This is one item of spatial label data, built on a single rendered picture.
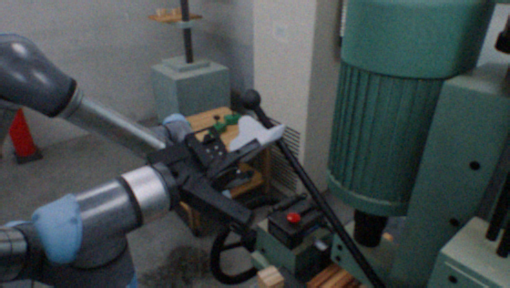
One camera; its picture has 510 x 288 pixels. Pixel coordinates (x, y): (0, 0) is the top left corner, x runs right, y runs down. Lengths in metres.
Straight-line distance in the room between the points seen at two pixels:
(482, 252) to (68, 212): 0.44
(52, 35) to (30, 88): 2.58
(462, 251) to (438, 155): 0.13
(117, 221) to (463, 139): 0.42
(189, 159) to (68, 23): 2.92
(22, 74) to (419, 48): 0.68
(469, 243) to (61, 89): 0.72
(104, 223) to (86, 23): 3.02
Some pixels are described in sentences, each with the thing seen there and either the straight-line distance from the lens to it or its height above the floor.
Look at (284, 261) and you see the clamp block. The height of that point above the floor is 0.92.
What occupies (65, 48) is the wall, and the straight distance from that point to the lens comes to 3.42.
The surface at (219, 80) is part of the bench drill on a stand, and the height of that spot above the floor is 0.62.
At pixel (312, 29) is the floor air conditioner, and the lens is 2.00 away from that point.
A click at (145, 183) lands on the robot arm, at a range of 0.49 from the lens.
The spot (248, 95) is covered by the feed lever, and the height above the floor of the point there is 1.35.
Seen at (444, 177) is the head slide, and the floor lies 1.30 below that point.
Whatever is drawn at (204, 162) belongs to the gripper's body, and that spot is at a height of 1.28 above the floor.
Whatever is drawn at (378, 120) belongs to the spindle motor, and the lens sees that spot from 0.51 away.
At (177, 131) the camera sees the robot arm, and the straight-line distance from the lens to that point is 1.11.
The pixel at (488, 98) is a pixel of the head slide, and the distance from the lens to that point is 0.45.
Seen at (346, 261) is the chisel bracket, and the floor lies 1.03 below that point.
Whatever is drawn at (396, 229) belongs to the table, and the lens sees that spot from 1.04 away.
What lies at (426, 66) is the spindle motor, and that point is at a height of 1.43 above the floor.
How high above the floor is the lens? 1.55
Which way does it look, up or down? 30 degrees down
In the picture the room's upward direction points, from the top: straight up
